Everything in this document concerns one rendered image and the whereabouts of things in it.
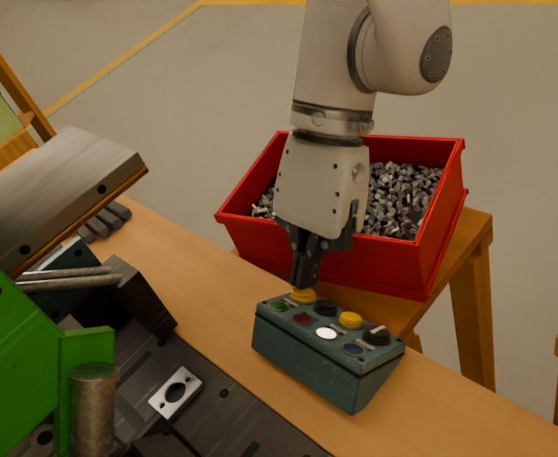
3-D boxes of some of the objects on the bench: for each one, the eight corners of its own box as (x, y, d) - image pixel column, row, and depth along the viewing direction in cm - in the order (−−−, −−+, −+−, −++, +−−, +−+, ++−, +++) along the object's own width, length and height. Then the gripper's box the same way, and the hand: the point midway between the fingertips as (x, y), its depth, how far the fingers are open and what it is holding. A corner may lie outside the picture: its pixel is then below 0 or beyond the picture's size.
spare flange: (170, 423, 57) (166, 420, 57) (150, 404, 60) (147, 401, 60) (205, 385, 60) (202, 382, 59) (184, 368, 62) (181, 364, 62)
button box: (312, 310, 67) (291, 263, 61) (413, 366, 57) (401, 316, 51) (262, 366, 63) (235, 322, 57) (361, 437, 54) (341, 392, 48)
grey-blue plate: (131, 302, 73) (75, 233, 64) (138, 308, 72) (83, 238, 63) (75, 353, 70) (9, 286, 60) (83, 359, 68) (15, 294, 59)
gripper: (255, 112, 57) (236, 267, 63) (365, 140, 47) (331, 320, 53) (301, 114, 62) (280, 257, 68) (409, 140, 53) (374, 304, 58)
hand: (305, 268), depth 60 cm, fingers closed
